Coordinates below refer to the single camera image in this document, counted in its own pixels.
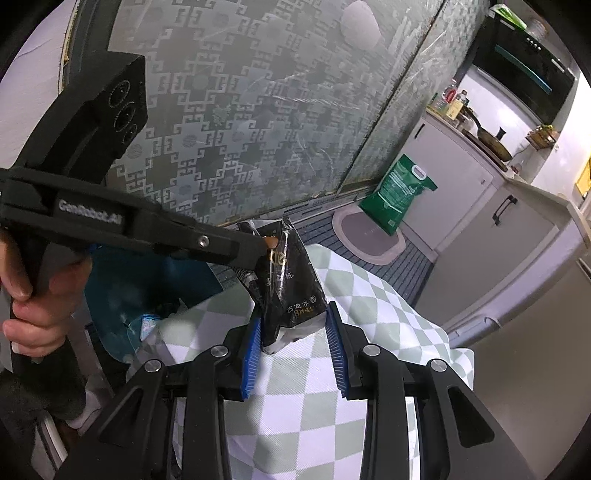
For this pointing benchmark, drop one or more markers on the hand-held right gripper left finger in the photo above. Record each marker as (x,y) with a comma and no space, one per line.
(249,355)

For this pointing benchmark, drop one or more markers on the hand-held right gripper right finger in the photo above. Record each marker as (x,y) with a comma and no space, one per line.
(337,355)

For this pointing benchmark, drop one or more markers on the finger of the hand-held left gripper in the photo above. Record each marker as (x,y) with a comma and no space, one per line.
(221,249)

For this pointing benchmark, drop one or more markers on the brown eggshell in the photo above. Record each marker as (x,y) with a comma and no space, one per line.
(272,241)

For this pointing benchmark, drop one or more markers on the black tissue packet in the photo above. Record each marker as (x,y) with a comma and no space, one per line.
(291,286)

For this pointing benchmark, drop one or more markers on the plastic waste bin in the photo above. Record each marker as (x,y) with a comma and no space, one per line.
(138,286)

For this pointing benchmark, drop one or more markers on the blue white snack packet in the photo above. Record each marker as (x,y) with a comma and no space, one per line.
(148,325)

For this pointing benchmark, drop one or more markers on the person's left hand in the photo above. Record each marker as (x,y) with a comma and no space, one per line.
(32,323)

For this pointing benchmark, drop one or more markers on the green white checkered tablecloth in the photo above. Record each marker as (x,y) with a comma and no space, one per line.
(295,415)

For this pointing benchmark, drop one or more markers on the grey oval floor mat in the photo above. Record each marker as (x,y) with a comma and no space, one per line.
(364,235)

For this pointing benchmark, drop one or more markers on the patterned frosted glass door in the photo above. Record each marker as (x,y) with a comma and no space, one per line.
(415,115)
(254,115)

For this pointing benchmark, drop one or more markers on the green rice bag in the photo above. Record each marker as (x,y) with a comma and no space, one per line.
(397,194)

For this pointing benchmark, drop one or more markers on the white double-door base cabinet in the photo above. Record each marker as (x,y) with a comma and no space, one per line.
(489,258)

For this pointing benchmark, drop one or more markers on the white single-door base cabinet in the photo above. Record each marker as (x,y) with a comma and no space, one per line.
(457,194)

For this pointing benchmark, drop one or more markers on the beige two-door fridge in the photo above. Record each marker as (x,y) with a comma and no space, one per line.
(545,369)

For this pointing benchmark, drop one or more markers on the frying pan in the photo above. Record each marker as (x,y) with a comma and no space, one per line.
(496,146)

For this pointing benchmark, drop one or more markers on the row of condiment bottles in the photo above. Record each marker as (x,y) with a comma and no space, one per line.
(450,104)

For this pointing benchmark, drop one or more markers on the yellow cutting board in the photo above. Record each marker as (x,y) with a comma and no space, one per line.
(585,182)

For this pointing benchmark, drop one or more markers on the black range hood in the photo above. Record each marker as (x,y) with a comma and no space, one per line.
(517,69)

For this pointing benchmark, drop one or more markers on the green packet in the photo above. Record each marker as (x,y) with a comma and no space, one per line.
(508,14)

